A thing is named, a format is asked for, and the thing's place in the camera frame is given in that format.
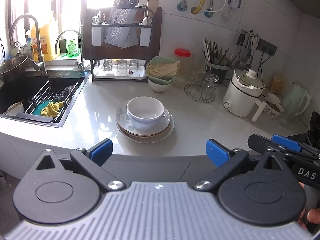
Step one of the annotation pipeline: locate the white plastic bowl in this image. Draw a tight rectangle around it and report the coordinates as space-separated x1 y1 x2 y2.
126 96 164 131

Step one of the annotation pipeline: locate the person's right hand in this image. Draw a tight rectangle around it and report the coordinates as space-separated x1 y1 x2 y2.
298 183 319 230

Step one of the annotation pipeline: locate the green electric kettle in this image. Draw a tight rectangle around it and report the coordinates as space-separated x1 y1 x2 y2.
281 82 311 121

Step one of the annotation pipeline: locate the floral ceramic bowl with food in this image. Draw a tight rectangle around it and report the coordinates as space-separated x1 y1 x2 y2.
263 93 284 119

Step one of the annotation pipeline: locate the yellow cloth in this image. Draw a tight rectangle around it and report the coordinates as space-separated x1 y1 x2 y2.
41 102 63 118

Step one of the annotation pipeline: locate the white electric cooking pot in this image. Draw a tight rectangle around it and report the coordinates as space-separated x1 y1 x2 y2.
223 69 267 122

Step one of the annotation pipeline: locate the black sink drain rack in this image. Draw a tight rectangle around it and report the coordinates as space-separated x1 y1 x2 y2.
14 76 87 128

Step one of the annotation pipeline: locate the white drip tray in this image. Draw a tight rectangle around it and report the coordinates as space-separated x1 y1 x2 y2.
93 64 146 80

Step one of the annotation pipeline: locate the small steel faucet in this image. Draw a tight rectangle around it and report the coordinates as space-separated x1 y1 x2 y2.
54 30 86 75

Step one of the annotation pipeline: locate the chopstick holder with chopsticks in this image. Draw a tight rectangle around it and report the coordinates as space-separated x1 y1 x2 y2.
202 38 232 84

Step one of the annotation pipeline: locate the white bowl under basket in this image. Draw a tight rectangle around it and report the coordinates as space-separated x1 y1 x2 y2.
148 79 171 93

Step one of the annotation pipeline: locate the tall steel faucet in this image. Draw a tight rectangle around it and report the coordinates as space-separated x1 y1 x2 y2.
8 13 48 75

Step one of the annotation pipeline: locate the green noodle basket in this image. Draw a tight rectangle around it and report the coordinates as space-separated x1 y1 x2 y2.
146 56 180 85

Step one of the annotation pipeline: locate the dry noodles bundle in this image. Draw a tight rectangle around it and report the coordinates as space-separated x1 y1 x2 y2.
146 62 179 79

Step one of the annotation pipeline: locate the green dish soap bottle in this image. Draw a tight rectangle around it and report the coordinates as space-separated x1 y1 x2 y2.
66 31 80 58

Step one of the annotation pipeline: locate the red lid glass jar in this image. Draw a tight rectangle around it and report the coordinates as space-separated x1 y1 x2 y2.
174 48 192 80

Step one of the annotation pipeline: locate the steel pan in sink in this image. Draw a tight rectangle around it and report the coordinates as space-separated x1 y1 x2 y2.
0 55 43 83

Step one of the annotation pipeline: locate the hanging utensils rack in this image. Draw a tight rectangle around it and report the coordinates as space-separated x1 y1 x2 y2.
229 29 260 70

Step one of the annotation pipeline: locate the black knife rack shelf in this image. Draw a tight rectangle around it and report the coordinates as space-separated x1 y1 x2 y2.
88 0 157 82

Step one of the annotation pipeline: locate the orange detergent bottle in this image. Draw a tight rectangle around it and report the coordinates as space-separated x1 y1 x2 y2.
31 21 60 62

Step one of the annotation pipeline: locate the wire glass holder rack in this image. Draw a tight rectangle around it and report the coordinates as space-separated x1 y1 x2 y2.
184 67 219 103

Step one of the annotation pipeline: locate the black wall socket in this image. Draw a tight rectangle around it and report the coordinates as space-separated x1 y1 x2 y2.
256 38 278 56

